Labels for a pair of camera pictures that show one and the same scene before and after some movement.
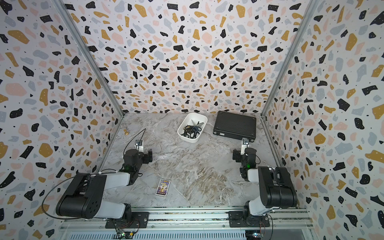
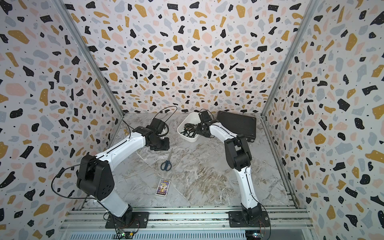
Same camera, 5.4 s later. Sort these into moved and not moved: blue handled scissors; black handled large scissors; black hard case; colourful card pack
Moved: blue handled scissors
Not moved: black hard case; colourful card pack; black handled large scissors
